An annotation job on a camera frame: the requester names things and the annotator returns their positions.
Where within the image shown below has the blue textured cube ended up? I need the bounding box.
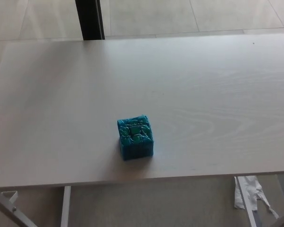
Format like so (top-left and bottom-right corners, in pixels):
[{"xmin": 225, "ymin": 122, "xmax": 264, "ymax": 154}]
[{"xmin": 116, "ymin": 113, "xmax": 155, "ymax": 162}]

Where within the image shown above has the white vertical table leg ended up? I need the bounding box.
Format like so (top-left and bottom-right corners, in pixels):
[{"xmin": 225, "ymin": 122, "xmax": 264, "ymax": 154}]
[{"xmin": 60, "ymin": 185, "xmax": 71, "ymax": 227}]

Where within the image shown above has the torn white plastic wrap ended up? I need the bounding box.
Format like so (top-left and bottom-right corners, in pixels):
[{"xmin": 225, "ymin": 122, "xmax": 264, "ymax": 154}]
[{"xmin": 233, "ymin": 175, "xmax": 280, "ymax": 219}]

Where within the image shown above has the white slanted table leg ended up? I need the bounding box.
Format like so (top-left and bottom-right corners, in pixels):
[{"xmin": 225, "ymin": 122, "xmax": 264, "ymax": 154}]
[{"xmin": 235, "ymin": 176, "xmax": 263, "ymax": 227}]

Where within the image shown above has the white diagonal table brace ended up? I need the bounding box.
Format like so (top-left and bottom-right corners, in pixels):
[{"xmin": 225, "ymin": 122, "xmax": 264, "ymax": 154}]
[{"xmin": 0, "ymin": 190, "xmax": 38, "ymax": 227}]

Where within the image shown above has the black vertical post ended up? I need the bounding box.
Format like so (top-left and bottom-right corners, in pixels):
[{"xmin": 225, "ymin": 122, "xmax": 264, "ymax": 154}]
[{"xmin": 75, "ymin": 0, "xmax": 106, "ymax": 41}]

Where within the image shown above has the white metal bracket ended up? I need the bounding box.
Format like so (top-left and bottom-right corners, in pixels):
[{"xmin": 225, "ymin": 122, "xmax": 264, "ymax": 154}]
[{"xmin": 1, "ymin": 190, "xmax": 18, "ymax": 204}]

